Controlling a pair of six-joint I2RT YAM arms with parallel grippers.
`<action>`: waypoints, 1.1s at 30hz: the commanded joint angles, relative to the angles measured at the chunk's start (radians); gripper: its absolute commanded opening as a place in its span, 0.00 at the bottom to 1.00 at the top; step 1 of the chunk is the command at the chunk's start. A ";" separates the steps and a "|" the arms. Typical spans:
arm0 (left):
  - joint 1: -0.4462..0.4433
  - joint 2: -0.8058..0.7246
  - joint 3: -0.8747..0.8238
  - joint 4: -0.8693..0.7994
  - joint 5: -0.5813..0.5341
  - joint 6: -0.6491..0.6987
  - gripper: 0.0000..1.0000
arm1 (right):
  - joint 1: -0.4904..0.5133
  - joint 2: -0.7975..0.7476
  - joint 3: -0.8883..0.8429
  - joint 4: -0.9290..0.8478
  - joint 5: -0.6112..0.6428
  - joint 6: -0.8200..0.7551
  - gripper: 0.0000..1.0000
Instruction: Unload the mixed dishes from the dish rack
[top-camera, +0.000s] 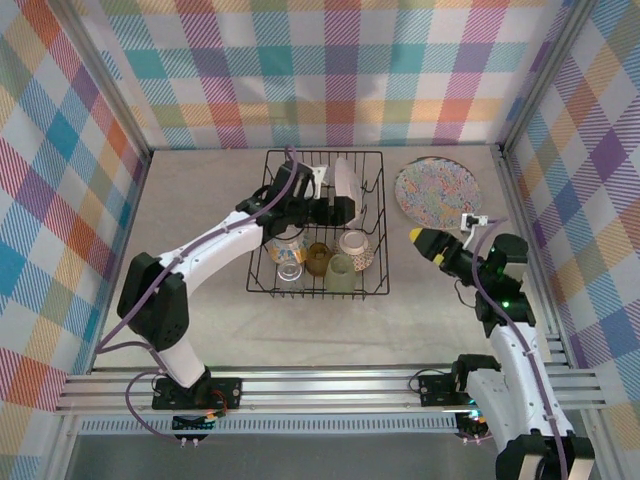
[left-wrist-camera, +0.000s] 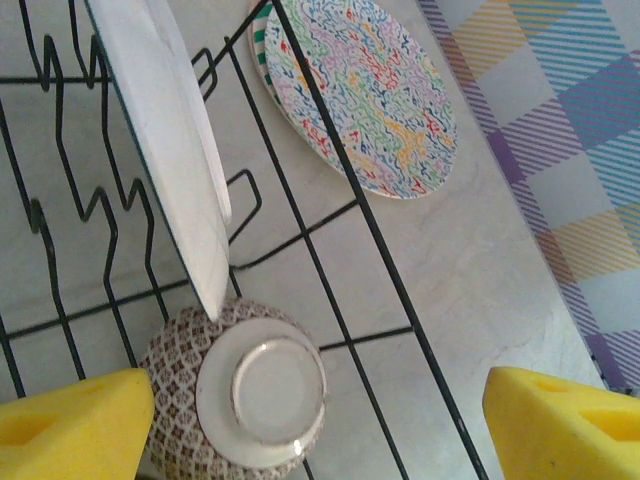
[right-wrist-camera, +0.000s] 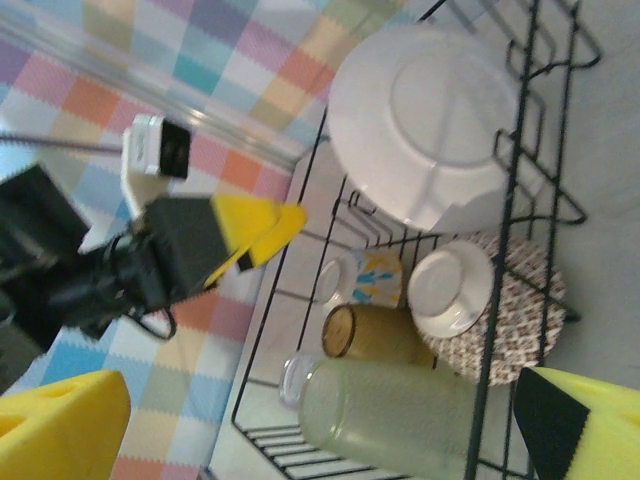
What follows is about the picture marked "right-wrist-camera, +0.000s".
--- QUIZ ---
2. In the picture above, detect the blue and yellow patterned cup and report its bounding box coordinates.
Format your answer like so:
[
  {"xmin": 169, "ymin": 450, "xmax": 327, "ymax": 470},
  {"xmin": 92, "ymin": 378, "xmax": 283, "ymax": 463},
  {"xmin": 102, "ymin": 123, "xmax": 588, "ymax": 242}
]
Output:
[{"xmin": 314, "ymin": 248, "xmax": 405, "ymax": 309}]

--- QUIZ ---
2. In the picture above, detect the small white plate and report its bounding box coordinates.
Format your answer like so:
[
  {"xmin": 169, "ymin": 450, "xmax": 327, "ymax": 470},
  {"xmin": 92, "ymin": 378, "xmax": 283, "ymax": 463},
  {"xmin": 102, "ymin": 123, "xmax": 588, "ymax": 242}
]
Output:
[{"xmin": 327, "ymin": 24, "xmax": 524, "ymax": 231}]

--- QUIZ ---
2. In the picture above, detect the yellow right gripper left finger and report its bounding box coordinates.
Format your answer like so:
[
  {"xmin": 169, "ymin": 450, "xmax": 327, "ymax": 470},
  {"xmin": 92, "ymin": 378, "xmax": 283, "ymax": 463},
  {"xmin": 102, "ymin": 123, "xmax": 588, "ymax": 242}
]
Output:
[{"xmin": 0, "ymin": 369, "xmax": 132, "ymax": 480}]

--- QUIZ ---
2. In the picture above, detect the small clear glass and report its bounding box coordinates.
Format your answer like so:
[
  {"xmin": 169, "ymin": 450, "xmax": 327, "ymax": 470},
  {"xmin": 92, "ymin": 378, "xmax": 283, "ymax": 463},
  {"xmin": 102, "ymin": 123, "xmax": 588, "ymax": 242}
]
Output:
[{"xmin": 278, "ymin": 351, "xmax": 321, "ymax": 412}]

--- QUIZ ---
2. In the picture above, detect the frosted green glass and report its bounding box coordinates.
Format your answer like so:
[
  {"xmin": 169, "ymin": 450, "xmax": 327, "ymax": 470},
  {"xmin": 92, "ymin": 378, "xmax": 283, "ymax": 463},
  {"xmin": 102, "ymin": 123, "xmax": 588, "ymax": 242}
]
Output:
[{"xmin": 297, "ymin": 357, "xmax": 481, "ymax": 480}]

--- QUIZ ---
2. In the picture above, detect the checkered colourful tablecloth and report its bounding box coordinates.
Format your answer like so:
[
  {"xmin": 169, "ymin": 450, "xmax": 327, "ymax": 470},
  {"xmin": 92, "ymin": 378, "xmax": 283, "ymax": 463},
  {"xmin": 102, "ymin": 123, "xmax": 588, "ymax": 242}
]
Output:
[{"xmin": 0, "ymin": 12, "xmax": 306, "ymax": 169}]

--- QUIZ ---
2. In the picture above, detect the black wire dish rack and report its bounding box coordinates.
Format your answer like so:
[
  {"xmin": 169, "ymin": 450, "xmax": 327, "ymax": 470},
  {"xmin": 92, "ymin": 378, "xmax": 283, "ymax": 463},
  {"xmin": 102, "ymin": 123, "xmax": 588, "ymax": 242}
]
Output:
[{"xmin": 202, "ymin": 0, "xmax": 604, "ymax": 480}]

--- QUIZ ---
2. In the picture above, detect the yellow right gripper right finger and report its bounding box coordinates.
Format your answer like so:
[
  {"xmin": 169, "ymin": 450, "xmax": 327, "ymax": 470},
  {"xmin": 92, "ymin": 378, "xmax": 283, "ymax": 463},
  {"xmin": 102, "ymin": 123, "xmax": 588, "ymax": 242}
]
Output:
[{"xmin": 514, "ymin": 366, "xmax": 640, "ymax": 480}]

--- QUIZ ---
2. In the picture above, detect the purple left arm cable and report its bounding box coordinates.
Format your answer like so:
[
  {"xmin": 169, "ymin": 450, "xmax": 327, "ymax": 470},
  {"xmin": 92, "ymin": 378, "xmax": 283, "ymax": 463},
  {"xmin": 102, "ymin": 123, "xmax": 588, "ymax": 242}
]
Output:
[{"xmin": 0, "ymin": 130, "xmax": 127, "ymax": 155}]

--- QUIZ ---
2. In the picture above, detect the patterned teacup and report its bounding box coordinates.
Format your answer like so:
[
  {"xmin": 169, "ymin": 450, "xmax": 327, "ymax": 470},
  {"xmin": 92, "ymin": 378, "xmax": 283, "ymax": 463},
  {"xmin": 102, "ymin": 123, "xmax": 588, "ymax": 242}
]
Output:
[{"xmin": 405, "ymin": 230, "xmax": 569, "ymax": 389}]

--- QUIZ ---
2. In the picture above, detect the amber glass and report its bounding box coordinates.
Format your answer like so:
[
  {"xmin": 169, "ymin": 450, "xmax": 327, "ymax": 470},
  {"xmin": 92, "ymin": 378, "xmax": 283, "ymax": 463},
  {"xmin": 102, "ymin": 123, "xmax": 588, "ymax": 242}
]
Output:
[{"xmin": 321, "ymin": 303, "xmax": 436, "ymax": 371}]

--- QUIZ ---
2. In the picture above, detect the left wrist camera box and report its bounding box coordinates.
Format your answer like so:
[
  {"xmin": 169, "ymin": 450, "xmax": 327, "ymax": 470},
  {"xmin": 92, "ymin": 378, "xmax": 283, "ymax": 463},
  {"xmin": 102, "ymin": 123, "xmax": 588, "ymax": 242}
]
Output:
[{"xmin": 121, "ymin": 113, "xmax": 194, "ymax": 182}]

